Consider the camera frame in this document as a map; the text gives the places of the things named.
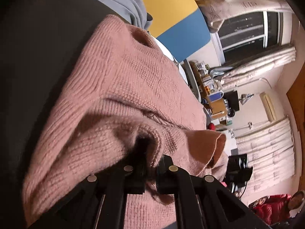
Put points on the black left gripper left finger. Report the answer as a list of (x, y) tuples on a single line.
[(135, 168)]

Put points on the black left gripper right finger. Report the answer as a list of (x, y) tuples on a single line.
[(167, 180)]

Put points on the pink knitted sweater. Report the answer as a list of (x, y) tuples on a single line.
[(122, 88)]

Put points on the person's right hand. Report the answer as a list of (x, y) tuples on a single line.
[(237, 194)]

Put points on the person in red jacket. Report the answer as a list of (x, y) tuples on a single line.
[(273, 209)]

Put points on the red garment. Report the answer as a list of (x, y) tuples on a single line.
[(211, 126)]

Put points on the cluttered wooden shelf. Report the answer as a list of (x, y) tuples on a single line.
[(220, 106)]

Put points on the white printed pillow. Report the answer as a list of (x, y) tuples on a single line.
[(169, 55)]

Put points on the light blue grey garment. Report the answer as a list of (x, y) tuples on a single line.
[(133, 11)]

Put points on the white wall air conditioner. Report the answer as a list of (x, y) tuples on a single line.
[(268, 106)]

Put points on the dark window with white frame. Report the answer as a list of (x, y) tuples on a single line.
[(249, 34)]

